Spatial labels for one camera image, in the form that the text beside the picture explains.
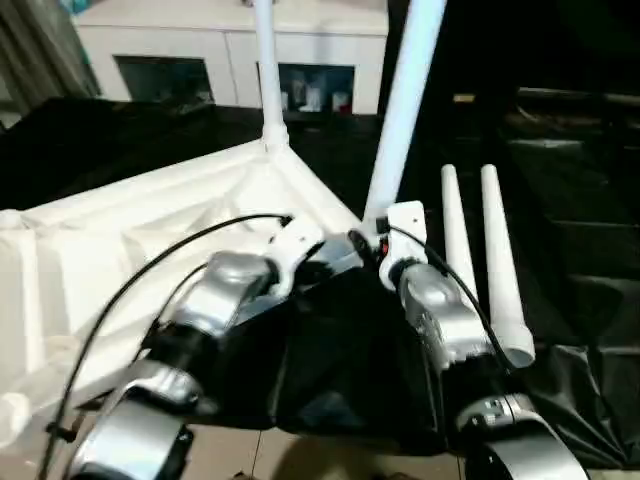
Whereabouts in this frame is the white plastic table leg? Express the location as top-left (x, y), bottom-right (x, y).
top-left (252, 0), bottom-right (291, 154)
top-left (480, 165), bottom-right (537, 369)
top-left (440, 165), bottom-right (493, 331)
top-left (360, 0), bottom-right (448, 233)

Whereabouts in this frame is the white plastic table top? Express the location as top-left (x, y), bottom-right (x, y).
top-left (0, 138), bottom-right (363, 451)

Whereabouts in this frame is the black plastic mat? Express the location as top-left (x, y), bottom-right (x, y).
top-left (0, 92), bottom-right (640, 471)

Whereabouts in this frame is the white cabinet with glass doors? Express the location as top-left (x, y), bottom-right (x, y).
top-left (75, 0), bottom-right (389, 114)

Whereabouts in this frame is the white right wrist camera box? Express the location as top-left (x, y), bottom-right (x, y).
top-left (362, 200), bottom-right (429, 287)

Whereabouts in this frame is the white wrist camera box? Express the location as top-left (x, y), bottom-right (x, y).
top-left (262, 215), bottom-right (327, 297)
top-left (362, 200), bottom-right (429, 287)

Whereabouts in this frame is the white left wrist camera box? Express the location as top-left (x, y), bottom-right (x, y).
top-left (262, 215), bottom-right (327, 297)

